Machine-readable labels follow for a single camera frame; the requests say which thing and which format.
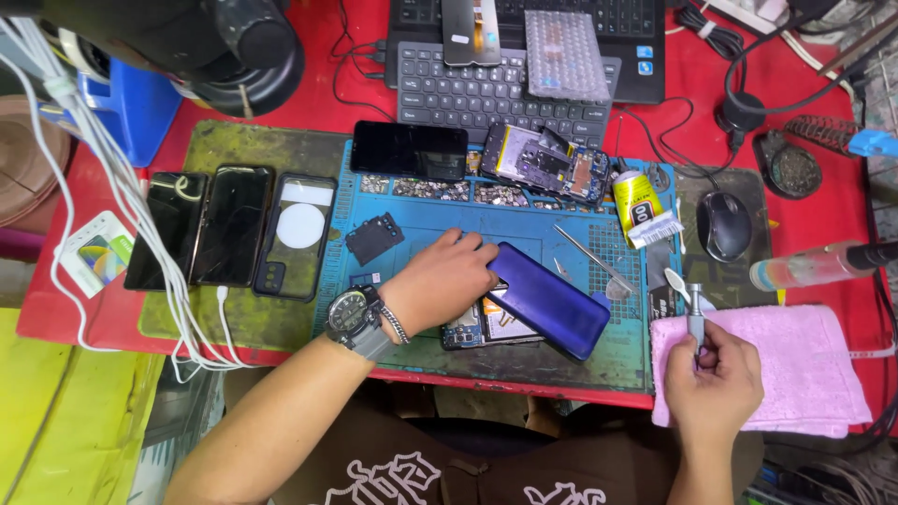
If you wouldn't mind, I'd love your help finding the person's right hand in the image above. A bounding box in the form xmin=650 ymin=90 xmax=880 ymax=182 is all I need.
xmin=662 ymin=320 xmax=766 ymax=451

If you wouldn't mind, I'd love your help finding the person's left hand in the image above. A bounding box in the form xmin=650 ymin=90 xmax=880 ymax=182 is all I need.
xmin=379 ymin=228 xmax=500 ymax=345

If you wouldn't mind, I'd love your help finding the silver precision screwdriver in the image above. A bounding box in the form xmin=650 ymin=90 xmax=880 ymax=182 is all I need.
xmin=684 ymin=282 xmax=707 ymax=367

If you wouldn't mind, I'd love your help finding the blue phone back cover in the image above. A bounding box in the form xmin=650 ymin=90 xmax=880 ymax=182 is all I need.
xmin=485 ymin=241 xmax=612 ymax=363

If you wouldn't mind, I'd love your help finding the blue repair work mat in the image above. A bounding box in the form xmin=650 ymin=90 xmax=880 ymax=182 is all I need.
xmin=311 ymin=139 xmax=686 ymax=395

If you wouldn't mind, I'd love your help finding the opened phone with battery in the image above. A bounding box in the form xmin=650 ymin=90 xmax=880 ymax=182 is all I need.
xmin=441 ymin=279 xmax=545 ymax=352

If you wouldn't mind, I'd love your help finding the white plastic spudger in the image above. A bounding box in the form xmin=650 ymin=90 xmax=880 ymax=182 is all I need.
xmin=662 ymin=267 xmax=694 ymax=308

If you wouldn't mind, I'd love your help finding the pink towel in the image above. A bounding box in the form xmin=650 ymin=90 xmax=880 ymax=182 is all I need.
xmin=650 ymin=303 xmax=874 ymax=440

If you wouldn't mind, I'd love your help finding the black label packet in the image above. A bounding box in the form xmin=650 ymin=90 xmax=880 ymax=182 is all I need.
xmin=645 ymin=240 xmax=679 ymax=322

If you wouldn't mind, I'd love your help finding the long metal spudger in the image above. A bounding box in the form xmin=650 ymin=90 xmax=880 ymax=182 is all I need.
xmin=551 ymin=224 xmax=637 ymax=303

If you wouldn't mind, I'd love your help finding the black computer mouse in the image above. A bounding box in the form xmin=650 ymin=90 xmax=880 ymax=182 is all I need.
xmin=696 ymin=190 xmax=754 ymax=265

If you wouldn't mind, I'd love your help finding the disassembled phone with circuit board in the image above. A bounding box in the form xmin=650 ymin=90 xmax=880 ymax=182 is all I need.
xmin=480 ymin=123 xmax=613 ymax=209

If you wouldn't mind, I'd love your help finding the clear bottle with black cap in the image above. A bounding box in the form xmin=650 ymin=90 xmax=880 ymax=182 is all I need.
xmin=748 ymin=240 xmax=898 ymax=293

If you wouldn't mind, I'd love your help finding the black smartphone with dark screen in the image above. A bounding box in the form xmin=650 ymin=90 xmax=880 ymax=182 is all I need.
xmin=349 ymin=120 xmax=470 ymax=182

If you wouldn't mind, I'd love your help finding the grey black wristwatch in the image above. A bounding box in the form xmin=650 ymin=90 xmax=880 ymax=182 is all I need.
xmin=324 ymin=283 xmax=402 ymax=363

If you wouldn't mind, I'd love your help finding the yellow glue tube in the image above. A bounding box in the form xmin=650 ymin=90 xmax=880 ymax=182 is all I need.
xmin=611 ymin=168 xmax=686 ymax=251

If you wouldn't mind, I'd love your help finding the grey keyboard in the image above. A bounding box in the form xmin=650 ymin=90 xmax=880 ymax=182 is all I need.
xmin=396 ymin=40 xmax=623 ymax=150

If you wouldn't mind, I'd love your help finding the black phone case white disc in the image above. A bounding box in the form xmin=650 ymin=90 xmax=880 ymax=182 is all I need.
xmin=252 ymin=173 xmax=340 ymax=303

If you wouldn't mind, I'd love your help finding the black round sponge tin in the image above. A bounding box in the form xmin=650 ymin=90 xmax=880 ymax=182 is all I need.
xmin=753 ymin=129 xmax=824 ymax=202

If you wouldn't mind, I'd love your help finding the brown printed shirt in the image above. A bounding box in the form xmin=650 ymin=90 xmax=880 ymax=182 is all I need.
xmin=270 ymin=396 xmax=767 ymax=505

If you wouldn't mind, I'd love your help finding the bubble wrap packet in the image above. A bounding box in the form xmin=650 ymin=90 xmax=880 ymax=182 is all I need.
xmin=523 ymin=9 xmax=612 ymax=103

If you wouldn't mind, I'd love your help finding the replacement phone screen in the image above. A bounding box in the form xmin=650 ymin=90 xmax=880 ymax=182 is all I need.
xmin=441 ymin=0 xmax=503 ymax=68

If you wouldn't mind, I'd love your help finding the soldering iron spring holder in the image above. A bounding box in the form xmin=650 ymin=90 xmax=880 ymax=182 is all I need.
xmin=782 ymin=114 xmax=861 ymax=157

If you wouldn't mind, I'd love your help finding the worn green cutting mat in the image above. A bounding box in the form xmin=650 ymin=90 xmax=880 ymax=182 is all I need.
xmin=138 ymin=119 xmax=778 ymax=355

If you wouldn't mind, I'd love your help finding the black laptop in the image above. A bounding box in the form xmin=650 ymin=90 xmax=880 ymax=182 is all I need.
xmin=384 ymin=0 xmax=667 ymax=106

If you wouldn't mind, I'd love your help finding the black smartphone with cracked glass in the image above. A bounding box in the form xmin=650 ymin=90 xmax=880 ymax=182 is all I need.
xmin=123 ymin=171 xmax=210 ymax=293

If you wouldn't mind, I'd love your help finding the white power strip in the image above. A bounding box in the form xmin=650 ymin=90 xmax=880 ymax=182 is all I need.
xmin=700 ymin=0 xmax=795 ymax=35

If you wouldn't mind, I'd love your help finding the black microscope head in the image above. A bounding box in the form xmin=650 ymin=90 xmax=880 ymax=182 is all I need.
xmin=0 ymin=0 xmax=307 ymax=119

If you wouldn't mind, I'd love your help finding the blue plastic container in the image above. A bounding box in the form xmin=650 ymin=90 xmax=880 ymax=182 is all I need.
xmin=76 ymin=58 xmax=184 ymax=168

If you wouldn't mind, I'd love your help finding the white printed card box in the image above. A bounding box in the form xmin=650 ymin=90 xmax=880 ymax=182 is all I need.
xmin=59 ymin=209 xmax=136 ymax=300

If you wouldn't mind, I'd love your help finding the yellow cloth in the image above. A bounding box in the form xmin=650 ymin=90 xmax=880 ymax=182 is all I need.
xmin=0 ymin=307 xmax=168 ymax=505

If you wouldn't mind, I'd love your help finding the brown round hat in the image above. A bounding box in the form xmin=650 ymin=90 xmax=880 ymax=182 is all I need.
xmin=0 ymin=95 xmax=73 ymax=228

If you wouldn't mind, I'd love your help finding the silver chain bracelet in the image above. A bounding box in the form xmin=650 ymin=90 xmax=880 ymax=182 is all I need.
xmin=380 ymin=304 xmax=412 ymax=346

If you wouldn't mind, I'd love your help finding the black phone camera plate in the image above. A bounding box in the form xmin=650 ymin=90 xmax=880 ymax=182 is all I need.
xmin=344 ymin=212 xmax=406 ymax=267

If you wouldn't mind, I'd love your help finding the black mouse cable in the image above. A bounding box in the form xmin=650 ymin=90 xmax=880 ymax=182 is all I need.
xmin=608 ymin=97 xmax=738 ymax=192

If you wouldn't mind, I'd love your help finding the black round cable puck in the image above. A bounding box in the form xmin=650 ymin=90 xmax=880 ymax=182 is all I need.
xmin=714 ymin=90 xmax=768 ymax=136

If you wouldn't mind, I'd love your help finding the black smartphone with charging cable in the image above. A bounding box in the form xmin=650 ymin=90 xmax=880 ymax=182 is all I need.
xmin=190 ymin=164 xmax=276 ymax=289

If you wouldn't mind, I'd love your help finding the thin black cable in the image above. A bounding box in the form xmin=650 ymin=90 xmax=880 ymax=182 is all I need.
xmin=330 ymin=0 xmax=398 ymax=123

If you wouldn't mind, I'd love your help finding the blue tool handle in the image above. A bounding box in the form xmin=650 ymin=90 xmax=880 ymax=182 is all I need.
xmin=847 ymin=129 xmax=898 ymax=160

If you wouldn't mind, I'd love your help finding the bundle of white cables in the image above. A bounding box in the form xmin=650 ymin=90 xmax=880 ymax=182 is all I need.
xmin=0 ymin=15 xmax=250 ymax=385

